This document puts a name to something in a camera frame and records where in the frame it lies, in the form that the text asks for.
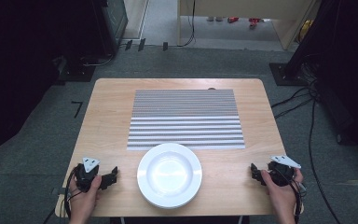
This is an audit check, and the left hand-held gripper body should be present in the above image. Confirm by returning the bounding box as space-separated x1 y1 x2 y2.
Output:
74 157 110 193

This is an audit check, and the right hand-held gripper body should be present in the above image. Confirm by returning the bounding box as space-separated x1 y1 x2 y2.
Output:
260 155 302 188

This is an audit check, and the white plate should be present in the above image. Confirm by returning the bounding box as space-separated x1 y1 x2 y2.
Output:
136 142 203 209

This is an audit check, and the person's left hand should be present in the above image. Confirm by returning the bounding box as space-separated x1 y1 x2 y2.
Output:
68 175 103 213

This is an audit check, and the person's right hand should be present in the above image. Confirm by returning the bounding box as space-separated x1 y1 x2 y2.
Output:
260 168 305 216

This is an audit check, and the wooden table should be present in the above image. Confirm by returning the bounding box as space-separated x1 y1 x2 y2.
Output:
54 77 305 218

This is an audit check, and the grey striped placemat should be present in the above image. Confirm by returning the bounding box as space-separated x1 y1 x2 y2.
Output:
126 89 246 151

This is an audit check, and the black stand base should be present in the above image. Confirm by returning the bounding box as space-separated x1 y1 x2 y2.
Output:
53 55 98 86

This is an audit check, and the dark cabinet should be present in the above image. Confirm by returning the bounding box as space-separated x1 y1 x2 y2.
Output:
90 0 129 57

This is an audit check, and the red tool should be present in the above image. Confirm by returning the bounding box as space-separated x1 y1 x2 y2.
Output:
248 17 265 30

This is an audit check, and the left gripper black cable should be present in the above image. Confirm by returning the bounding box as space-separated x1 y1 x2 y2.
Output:
42 166 85 224

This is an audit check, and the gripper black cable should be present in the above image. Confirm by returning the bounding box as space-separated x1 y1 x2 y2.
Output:
271 161 308 224
42 166 85 224

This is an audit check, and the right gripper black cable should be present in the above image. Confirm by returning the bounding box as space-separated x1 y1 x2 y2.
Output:
271 161 308 224

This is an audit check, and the black floor cable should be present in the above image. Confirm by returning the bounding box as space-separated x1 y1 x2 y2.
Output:
270 52 343 224

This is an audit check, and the yellow cable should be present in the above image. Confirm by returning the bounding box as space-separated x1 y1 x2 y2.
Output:
297 19 315 43

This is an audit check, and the black hanging cable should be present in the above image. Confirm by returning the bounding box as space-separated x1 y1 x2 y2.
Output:
176 0 198 49

